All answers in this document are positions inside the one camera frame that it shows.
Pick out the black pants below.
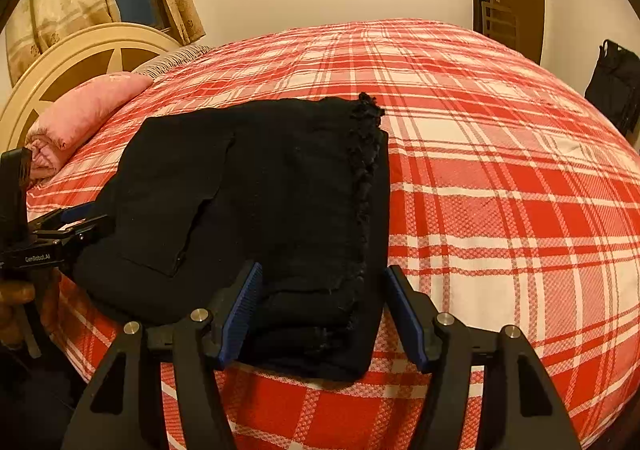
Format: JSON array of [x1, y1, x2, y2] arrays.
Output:
[[72, 92, 391, 382]]

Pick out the black bag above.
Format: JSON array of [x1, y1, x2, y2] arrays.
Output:
[[584, 39, 640, 134]]

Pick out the red plaid bedspread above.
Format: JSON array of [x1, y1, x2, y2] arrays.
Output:
[[25, 19, 640, 450]]

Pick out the striped beige pillow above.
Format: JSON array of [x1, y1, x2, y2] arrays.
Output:
[[131, 45, 214, 81]]

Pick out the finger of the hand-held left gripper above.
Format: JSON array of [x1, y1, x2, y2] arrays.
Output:
[[50, 214, 112, 251], [27, 202, 98, 234]]

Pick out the pink pillow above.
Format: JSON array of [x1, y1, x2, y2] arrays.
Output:
[[25, 71, 155, 183]]

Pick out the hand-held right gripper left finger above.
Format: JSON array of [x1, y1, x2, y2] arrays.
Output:
[[60, 260, 264, 450]]

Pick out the person's left hand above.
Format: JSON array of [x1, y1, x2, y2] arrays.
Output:
[[0, 276, 62, 349]]

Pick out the cream bed headboard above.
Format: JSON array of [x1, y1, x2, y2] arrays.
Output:
[[0, 22, 182, 153]]

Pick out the person's dark jacket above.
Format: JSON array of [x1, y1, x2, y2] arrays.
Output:
[[0, 341, 96, 450]]

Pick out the wooden rack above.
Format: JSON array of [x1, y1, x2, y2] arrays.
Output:
[[481, 1, 519, 49]]

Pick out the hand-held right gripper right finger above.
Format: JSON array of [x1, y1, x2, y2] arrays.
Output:
[[384, 264, 583, 450]]

